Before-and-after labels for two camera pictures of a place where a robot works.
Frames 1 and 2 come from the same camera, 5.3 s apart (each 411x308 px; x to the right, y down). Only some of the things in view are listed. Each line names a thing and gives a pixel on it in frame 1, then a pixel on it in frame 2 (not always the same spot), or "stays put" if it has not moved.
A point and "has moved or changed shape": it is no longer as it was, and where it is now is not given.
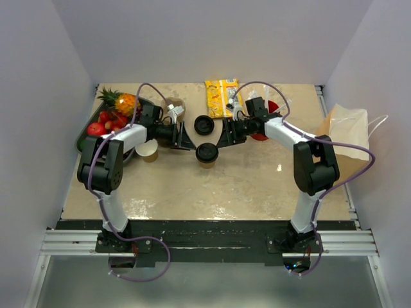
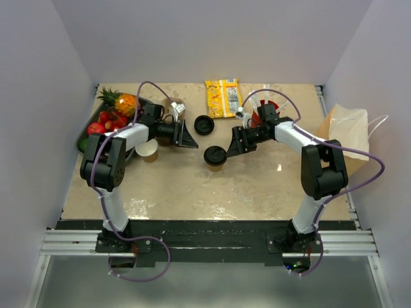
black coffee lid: (207, 153) has moved or changed shape
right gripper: (227, 137) -> (237, 147)
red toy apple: (96, 129) stays put
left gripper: (181, 140) stays put
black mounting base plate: (206, 240) stays put
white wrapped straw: (266, 95) stays put
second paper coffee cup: (148, 151) stays put
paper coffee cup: (207, 165) -> (215, 169)
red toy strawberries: (113, 120) stays put
